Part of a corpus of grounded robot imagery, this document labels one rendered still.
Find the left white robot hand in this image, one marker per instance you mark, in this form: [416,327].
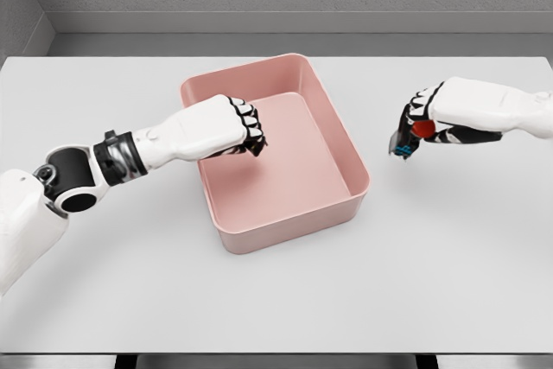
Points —
[216,125]

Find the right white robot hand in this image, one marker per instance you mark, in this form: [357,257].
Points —
[458,103]

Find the pink rectangular plastic basket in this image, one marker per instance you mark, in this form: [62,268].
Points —
[281,179]

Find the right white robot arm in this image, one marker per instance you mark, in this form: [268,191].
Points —
[529,112]

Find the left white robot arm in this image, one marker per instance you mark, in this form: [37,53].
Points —
[65,187]

